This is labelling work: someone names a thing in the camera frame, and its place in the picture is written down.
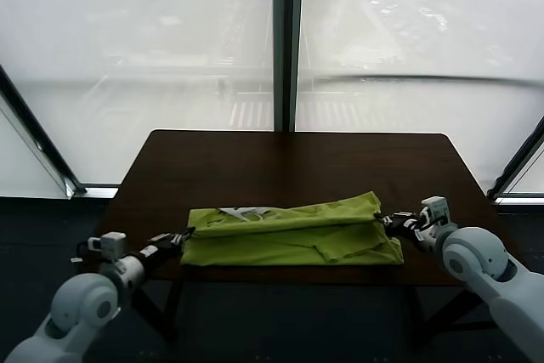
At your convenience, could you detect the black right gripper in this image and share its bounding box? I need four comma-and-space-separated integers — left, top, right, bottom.
373, 211, 422, 240

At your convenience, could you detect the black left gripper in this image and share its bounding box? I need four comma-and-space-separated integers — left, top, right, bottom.
134, 229, 196, 263

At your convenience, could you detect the lime green t-shirt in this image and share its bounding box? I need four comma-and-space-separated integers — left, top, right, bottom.
180, 190, 405, 268

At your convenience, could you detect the curved dark outdoor handrail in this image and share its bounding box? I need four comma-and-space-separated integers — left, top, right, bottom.
297, 75, 544, 94

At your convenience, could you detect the dark vertical window mullion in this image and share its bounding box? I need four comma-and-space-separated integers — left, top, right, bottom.
271, 0, 304, 133

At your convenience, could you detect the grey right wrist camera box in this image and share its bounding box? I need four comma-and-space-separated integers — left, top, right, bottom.
419, 196, 450, 224

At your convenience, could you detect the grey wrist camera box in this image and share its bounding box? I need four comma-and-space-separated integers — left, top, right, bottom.
419, 196, 450, 224
87, 231, 128, 260

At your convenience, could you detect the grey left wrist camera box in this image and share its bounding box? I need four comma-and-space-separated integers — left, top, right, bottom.
87, 231, 128, 260

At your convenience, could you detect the black left wrist camera cable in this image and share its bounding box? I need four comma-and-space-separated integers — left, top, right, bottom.
70, 241, 103, 264

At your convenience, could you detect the slanted dark window frame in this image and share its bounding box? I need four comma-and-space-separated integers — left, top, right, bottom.
0, 63, 121, 200
487, 116, 544, 207

